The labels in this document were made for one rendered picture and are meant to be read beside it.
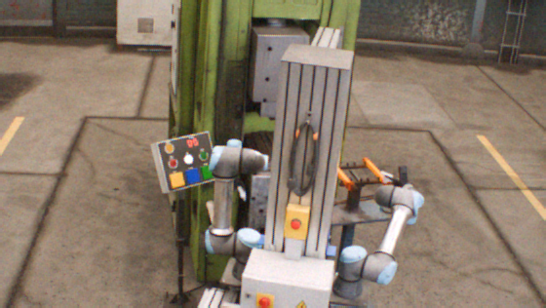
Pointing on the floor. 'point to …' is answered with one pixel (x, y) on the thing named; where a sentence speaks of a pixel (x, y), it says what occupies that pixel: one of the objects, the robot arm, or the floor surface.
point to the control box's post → (180, 242)
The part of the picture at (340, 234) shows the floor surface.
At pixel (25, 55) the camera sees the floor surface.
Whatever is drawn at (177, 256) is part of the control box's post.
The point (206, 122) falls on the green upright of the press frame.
